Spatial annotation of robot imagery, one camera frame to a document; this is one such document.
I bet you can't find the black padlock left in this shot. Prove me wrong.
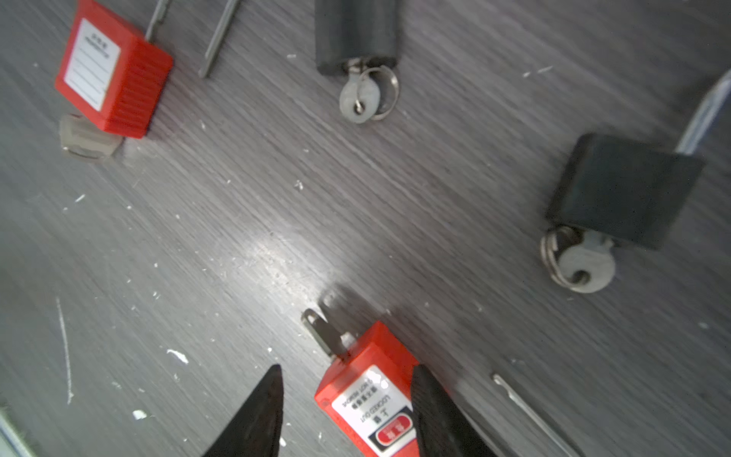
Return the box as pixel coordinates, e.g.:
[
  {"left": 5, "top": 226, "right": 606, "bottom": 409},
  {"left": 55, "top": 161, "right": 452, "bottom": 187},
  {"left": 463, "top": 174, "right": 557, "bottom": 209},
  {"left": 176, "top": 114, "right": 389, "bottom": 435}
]
[{"left": 313, "top": 0, "right": 401, "bottom": 125}]

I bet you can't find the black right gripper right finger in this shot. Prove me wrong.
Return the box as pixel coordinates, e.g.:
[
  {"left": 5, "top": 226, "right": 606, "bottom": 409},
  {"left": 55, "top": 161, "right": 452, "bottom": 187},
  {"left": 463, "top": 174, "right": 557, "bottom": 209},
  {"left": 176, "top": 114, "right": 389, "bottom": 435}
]
[{"left": 411, "top": 365, "right": 496, "bottom": 457}]

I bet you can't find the black padlock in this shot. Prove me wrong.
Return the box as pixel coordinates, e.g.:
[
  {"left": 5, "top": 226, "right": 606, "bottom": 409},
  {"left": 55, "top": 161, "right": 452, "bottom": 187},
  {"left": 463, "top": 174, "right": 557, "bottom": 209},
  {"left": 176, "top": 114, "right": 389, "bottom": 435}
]
[
  {"left": 313, "top": 0, "right": 401, "bottom": 125},
  {"left": 539, "top": 70, "right": 731, "bottom": 295}
]

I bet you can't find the red padlock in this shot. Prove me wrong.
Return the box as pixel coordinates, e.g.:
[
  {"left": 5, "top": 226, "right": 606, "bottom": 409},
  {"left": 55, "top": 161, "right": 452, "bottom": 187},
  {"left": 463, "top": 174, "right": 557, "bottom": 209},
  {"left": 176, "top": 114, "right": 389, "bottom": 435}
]
[
  {"left": 301, "top": 307, "right": 581, "bottom": 457},
  {"left": 54, "top": 0, "right": 241, "bottom": 161}
]

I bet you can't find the black padlock right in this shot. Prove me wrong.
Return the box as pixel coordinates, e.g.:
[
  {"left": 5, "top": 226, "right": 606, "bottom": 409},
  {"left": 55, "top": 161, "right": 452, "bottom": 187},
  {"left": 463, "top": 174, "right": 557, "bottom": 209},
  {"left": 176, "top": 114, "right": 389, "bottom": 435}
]
[{"left": 539, "top": 70, "right": 731, "bottom": 295}]

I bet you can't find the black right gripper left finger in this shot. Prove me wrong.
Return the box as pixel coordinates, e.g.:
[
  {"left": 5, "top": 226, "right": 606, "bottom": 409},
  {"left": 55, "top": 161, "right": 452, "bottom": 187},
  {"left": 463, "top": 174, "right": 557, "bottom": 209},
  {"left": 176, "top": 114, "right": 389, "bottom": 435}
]
[{"left": 204, "top": 365, "right": 284, "bottom": 457}]

